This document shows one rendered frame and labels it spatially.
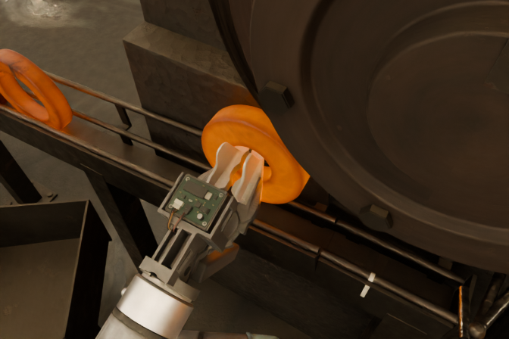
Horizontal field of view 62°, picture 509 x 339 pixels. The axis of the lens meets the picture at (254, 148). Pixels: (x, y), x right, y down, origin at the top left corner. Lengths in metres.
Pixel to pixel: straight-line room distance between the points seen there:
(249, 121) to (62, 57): 1.76
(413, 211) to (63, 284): 0.60
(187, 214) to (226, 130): 0.13
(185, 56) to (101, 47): 1.57
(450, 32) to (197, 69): 0.46
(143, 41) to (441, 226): 0.52
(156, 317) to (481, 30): 0.39
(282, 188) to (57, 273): 0.42
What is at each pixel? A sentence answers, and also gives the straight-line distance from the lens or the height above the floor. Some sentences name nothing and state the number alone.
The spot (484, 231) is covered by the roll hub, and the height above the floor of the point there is 1.02.
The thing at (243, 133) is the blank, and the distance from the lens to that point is 0.53.
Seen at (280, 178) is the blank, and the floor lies 0.83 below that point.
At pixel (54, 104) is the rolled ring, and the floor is 0.71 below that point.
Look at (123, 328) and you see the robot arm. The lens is 0.48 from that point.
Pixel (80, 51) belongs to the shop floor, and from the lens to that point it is 2.21.
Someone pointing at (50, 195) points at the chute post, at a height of 0.02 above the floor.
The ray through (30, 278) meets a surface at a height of 0.60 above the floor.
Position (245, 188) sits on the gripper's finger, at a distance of 0.52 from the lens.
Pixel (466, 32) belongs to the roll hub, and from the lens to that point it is 0.21.
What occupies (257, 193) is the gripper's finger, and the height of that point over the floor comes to 0.83.
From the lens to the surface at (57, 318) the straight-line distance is 0.77.
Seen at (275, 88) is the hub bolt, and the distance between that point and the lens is 0.28.
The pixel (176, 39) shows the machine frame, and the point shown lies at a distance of 0.69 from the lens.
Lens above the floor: 1.28
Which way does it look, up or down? 51 degrees down
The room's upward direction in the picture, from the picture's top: straight up
